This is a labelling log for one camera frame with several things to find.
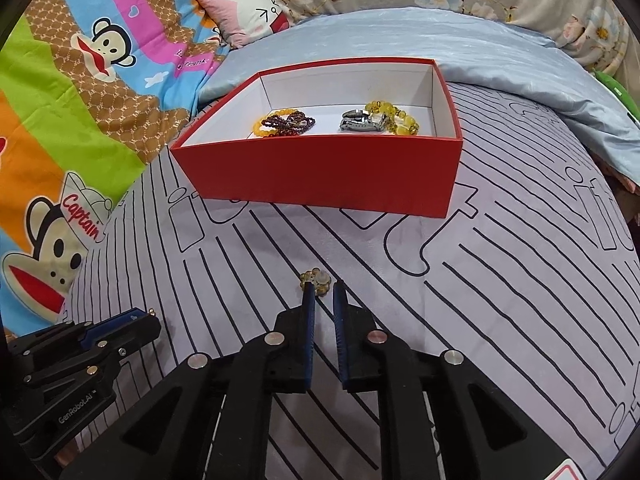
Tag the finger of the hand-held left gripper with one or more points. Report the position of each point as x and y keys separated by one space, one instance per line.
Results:
x=142 y=332
x=115 y=327

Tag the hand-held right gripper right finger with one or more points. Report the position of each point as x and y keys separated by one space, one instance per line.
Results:
x=340 y=330

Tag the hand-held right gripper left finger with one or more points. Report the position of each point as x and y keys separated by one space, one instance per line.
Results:
x=309 y=330

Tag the small yellowish bead cluster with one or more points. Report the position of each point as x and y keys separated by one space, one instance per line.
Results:
x=320 y=277

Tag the red cardboard box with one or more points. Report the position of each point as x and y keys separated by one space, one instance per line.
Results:
x=320 y=180

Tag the silver metal watch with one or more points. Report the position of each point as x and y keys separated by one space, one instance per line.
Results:
x=360 y=122

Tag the cartoon monkey blanket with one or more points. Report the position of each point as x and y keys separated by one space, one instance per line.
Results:
x=75 y=135

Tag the pink rabbit pillow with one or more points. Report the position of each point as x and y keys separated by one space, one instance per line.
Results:
x=240 y=15

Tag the light blue quilt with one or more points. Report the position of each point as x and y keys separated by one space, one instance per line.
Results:
x=500 y=45

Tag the green plush cushion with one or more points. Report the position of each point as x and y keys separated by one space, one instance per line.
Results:
x=612 y=87

